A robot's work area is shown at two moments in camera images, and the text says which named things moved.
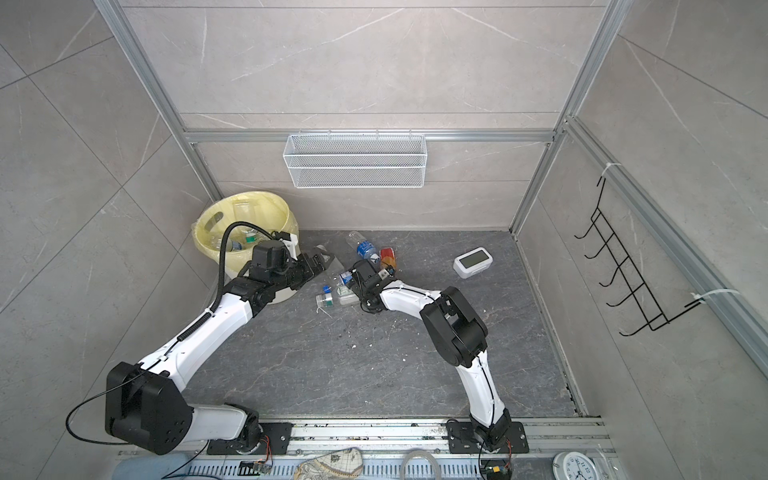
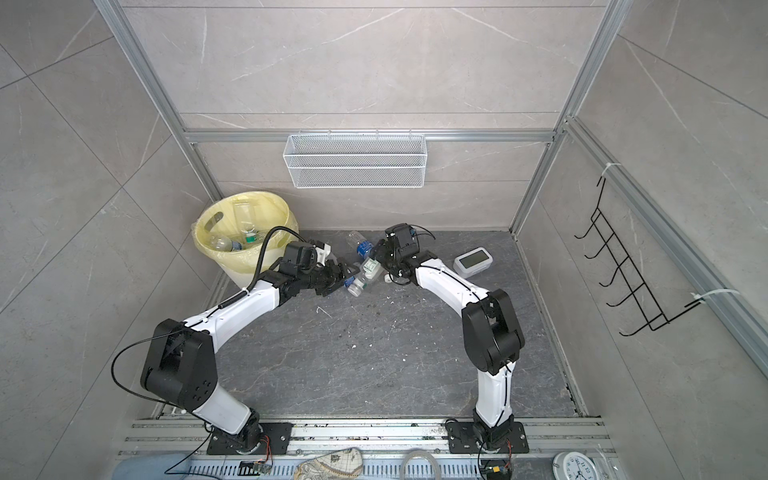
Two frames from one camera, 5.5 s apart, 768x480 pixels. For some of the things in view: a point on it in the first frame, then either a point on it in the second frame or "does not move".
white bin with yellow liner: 263,210 does not move
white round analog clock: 573,465 does not move
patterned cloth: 335,464 does not move
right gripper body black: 362,294 → 385,255
